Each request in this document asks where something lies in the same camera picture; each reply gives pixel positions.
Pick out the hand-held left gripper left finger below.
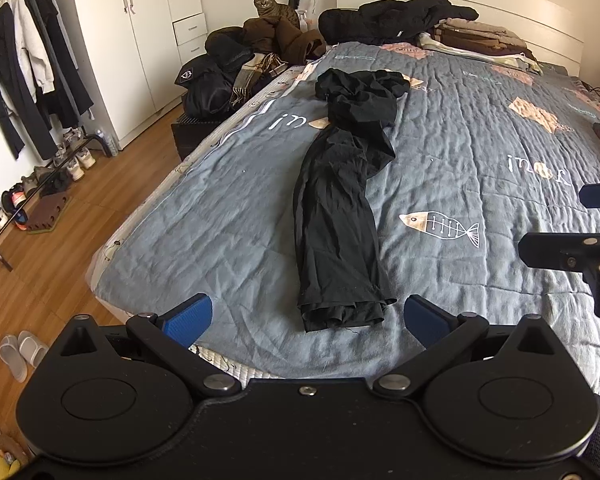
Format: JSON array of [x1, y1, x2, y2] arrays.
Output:
[[50, 294, 242, 402]]

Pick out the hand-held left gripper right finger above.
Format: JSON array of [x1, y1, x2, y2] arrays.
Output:
[[374, 294, 563, 401]]

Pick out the black pants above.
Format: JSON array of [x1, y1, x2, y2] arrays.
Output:
[[0, 5, 56, 161], [22, 0, 94, 131], [293, 67, 412, 333]]

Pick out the black metal clothes rack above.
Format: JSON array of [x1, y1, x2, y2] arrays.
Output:
[[0, 0, 113, 273]]

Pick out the stack of folded brown clothes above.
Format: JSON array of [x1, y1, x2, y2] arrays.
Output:
[[415, 17, 543, 77]]

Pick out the grey fish print blanket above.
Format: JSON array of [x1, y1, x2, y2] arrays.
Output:
[[87, 40, 600, 406]]

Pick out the white slipper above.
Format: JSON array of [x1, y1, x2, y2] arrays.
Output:
[[19, 331, 50, 367], [0, 334, 28, 383]]

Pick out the brown floor mat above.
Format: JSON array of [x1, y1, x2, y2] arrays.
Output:
[[14, 191, 73, 235]]

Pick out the black bench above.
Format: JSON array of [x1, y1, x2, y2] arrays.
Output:
[[171, 112, 221, 161]]

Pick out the row of shoes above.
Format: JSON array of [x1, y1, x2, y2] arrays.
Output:
[[0, 127, 98, 241]]

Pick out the black jacket with logo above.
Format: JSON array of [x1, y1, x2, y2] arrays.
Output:
[[180, 52, 241, 118]]

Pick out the yellow plush toy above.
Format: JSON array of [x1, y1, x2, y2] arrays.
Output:
[[0, 435, 31, 480]]

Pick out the plaid scarf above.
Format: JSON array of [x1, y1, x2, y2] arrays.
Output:
[[230, 52, 286, 108]]

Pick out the white wardrobe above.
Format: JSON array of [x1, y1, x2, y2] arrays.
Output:
[[67, 0, 208, 150]]

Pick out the dark quilted jacket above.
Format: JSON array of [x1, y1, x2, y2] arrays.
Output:
[[205, 27, 256, 73]]

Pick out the hanging black pants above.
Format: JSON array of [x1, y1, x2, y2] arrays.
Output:
[[0, 5, 56, 161], [22, 0, 94, 131]]

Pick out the black puffer jacket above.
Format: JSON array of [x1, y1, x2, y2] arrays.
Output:
[[318, 0, 480, 46]]

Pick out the hanging white hoodie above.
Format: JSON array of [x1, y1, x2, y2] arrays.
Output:
[[7, 0, 56, 97]]

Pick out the tabby cat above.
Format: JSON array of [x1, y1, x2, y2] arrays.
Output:
[[252, 0, 301, 28]]

